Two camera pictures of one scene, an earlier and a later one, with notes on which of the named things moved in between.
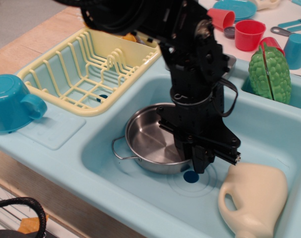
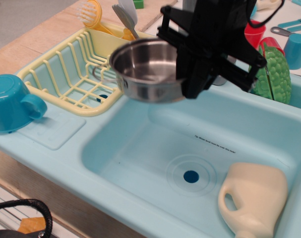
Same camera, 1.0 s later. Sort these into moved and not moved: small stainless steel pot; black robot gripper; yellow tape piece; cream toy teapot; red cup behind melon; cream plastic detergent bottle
Moved: small stainless steel pot; black robot gripper
Not moved: cream plastic detergent bottle; yellow tape piece; cream toy teapot; red cup behind melon
